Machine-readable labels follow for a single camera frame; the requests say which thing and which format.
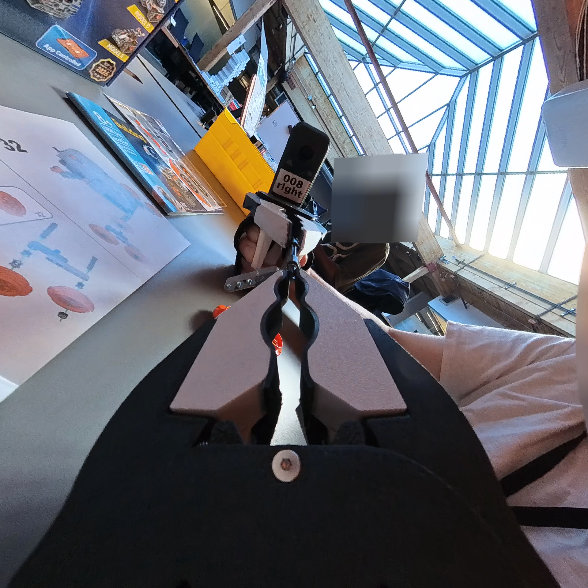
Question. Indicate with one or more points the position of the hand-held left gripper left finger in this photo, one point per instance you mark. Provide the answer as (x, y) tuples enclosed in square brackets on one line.
[(225, 368)]

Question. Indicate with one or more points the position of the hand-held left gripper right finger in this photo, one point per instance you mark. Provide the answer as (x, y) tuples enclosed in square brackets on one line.
[(353, 368)]

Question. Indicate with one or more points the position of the orange toy wheel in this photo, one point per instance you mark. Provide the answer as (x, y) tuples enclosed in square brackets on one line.
[(275, 344), (219, 312)]

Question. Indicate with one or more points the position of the grey beam with blue pin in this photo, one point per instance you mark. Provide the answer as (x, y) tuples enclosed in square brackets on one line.
[(247, 279)]

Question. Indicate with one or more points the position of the instruction booklet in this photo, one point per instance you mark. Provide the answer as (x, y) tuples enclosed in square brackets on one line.
[(63, 230)]

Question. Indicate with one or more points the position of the grey desk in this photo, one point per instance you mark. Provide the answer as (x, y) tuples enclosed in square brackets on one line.
[(137, 323)]

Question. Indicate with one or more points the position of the person's right hand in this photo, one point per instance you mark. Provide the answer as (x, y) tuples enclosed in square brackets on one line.
[(245, 247)]

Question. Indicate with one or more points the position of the small yellow bin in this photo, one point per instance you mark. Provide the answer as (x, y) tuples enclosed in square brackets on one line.
[(234, 158)]

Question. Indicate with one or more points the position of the small curled white poster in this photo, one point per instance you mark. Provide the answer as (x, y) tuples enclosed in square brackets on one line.
[(253, 83)]

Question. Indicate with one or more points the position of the dark backpack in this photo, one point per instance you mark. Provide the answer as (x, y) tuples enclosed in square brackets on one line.
[(353, 262)]

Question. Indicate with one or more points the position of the white folded leaflet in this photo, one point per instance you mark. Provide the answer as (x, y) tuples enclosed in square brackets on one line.
[(169, 161)]

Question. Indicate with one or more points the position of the person's white shirt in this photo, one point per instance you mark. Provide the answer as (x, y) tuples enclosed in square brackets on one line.
[(522, 414)]

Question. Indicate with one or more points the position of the blue cover booklet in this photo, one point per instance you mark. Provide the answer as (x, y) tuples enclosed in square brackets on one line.
[(109, 139)]

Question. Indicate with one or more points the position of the blue robot kit box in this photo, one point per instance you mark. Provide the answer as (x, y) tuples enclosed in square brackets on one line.
[(81, 33)]

